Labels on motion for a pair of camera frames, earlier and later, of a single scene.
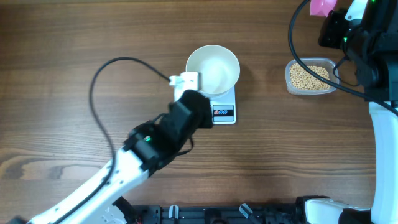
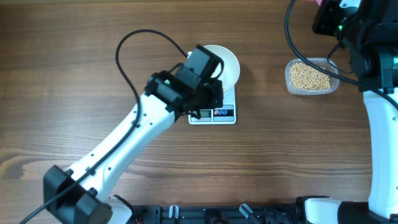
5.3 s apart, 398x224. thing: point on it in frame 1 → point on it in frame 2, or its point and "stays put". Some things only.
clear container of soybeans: [300, 81] stays put
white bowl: [218, 67] stays put
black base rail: [218, 214] stays put
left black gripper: [208, 122] → [216, 88]
